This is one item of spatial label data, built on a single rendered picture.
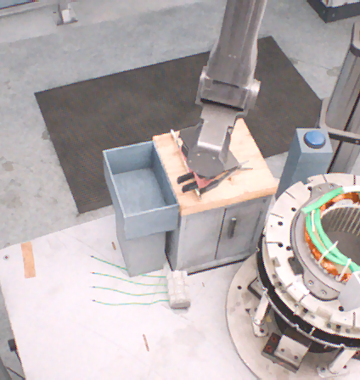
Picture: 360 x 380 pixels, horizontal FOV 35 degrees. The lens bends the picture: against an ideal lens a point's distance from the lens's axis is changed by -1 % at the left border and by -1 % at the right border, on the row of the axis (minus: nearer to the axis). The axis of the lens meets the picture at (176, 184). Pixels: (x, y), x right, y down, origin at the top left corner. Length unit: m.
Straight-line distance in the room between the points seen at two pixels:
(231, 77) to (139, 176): 0.48
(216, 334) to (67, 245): 0.40
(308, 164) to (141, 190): 0.37
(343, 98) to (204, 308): 0.59
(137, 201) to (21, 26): 2.18
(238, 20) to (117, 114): 2.00
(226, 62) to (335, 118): 0.71
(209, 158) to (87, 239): 0.61
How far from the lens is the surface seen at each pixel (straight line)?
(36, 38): 3.17
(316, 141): 1.27
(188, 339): 1.27
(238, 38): 0.75
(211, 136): 0.83
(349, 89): 1.40
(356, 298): 0.96
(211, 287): 1.32
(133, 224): 1.09
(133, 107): 2.73
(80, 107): 2.74
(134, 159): 1.20
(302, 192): 1.10
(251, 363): 1.24
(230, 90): 0.83
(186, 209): 1.08
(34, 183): 2.49
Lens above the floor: 1.95
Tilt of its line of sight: 53 degrees down
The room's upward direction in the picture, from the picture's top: 5 degrees clockwise
